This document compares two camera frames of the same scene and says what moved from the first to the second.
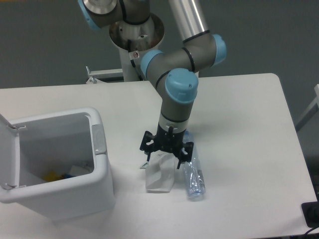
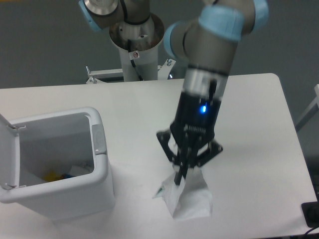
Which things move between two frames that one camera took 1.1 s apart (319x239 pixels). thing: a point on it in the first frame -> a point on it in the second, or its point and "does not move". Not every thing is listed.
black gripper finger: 148,149 -> 177,160
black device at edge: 310,211 does not move
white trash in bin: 77,170 does not move
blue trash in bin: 66,176 does not move
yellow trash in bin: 52,176 does not move
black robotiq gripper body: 169,141 -> 195,119
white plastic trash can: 57,164 does not move
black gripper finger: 188,147 -> 205,154
